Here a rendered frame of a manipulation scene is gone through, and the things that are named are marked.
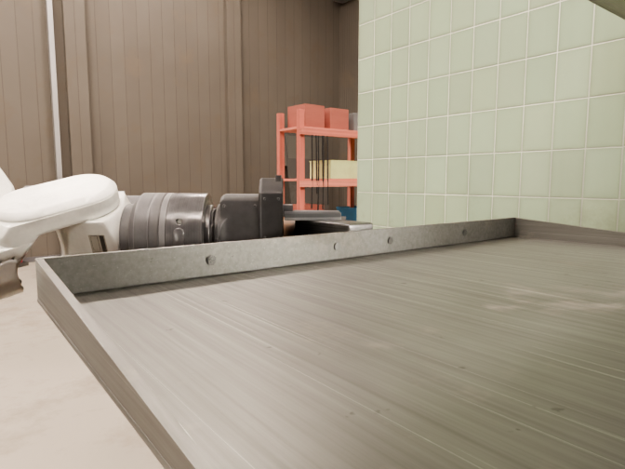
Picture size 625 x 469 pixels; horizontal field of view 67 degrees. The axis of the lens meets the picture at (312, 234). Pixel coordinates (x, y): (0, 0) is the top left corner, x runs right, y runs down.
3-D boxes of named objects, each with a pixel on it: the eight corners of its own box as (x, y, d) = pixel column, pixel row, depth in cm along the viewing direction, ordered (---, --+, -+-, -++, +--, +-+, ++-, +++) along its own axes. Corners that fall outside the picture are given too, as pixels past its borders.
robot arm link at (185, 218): (282, 302, 47) (160, 303, 46) (284, 282, 56) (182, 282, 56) (282, 174, 45) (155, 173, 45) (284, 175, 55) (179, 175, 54)
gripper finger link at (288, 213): (341, 220, 49) (282, 220, 49) (339, 218, 52) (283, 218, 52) (341, 205, 49) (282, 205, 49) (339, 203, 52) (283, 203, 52)
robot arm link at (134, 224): (154, 218, 44) (30, 218, 43) (170, 306, 50) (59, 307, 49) (179, 167, 54) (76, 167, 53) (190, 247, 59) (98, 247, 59)
